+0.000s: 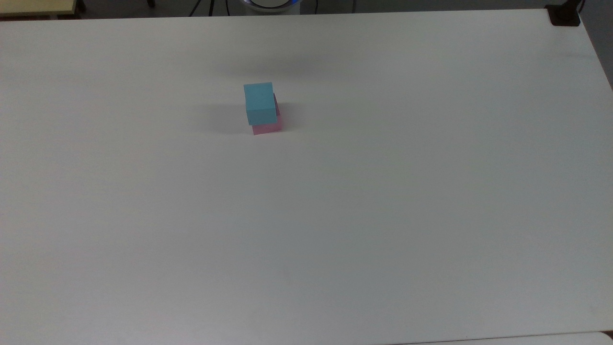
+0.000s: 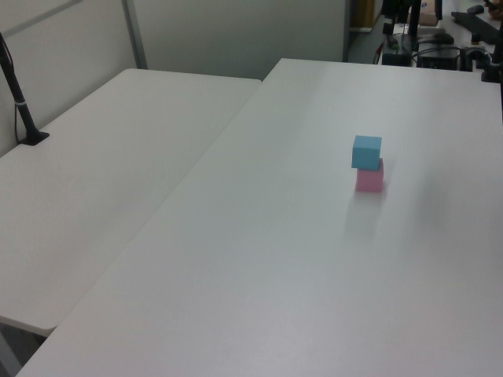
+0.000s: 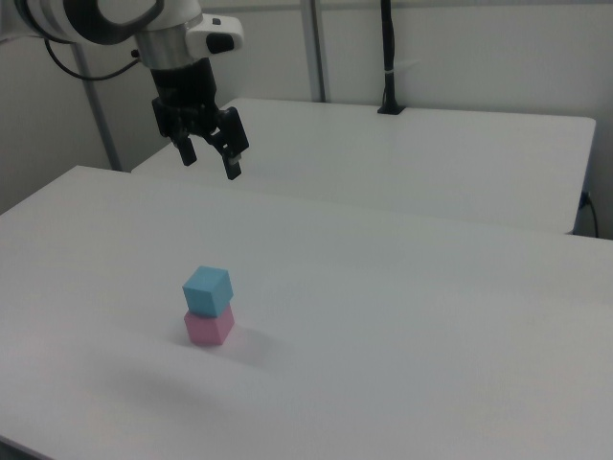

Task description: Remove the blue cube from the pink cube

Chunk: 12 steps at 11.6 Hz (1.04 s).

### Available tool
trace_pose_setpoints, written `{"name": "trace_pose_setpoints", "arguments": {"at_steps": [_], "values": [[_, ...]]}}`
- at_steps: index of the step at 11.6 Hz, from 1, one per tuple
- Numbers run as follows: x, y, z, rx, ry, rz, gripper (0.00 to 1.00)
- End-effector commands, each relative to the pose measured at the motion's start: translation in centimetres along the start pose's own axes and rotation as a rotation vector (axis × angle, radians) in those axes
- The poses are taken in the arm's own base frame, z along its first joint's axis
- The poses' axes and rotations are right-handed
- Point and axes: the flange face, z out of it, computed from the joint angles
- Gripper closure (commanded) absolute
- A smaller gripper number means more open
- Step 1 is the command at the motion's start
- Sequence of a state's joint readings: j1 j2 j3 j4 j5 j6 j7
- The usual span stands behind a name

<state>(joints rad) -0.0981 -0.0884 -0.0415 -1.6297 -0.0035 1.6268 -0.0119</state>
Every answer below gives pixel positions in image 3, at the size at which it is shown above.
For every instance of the blue cube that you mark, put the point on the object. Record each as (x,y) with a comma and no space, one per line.
(208,292)

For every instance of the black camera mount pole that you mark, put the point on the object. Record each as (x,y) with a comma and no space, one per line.
(390,57)

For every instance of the white side table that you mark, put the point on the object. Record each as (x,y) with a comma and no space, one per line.
(383,163)

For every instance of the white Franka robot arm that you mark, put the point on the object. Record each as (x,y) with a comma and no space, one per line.
(158,38)

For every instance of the pink cube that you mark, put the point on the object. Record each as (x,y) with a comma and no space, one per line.
(210,328)

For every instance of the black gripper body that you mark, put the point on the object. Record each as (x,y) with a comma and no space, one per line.
(187,96)

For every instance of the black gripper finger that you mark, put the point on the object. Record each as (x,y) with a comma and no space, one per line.
(188,152)
(233,139)

